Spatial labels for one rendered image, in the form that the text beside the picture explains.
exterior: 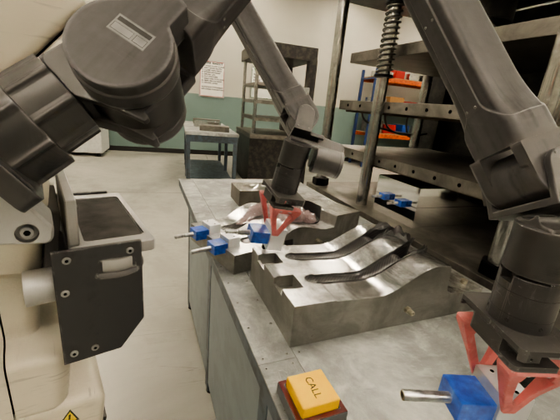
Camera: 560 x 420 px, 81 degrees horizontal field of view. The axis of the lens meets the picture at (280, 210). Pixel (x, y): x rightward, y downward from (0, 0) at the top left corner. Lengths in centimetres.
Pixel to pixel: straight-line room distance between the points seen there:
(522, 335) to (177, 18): 42
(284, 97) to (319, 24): 778
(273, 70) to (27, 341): 61
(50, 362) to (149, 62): 42
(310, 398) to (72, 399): 34
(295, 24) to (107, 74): 802
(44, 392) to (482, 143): 62
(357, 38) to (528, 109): 846
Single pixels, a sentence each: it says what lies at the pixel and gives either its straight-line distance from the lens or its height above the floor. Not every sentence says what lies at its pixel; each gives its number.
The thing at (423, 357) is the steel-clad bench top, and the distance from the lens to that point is 74.
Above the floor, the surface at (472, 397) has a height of 94.
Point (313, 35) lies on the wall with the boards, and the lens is 838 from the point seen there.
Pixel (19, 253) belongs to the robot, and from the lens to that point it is 52.
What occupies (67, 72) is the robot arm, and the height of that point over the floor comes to 124.
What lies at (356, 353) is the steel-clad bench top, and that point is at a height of 80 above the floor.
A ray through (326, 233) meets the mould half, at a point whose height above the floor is 85.
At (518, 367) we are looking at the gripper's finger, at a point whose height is 102.
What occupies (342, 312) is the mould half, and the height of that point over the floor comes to 86.
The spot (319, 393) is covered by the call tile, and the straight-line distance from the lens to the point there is 55.
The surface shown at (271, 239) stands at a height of 95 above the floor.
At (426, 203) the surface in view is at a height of 89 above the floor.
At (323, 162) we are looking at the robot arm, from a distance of 67.
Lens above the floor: 123
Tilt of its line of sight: 18 degrees down
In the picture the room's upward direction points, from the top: 6 degrees clockwise
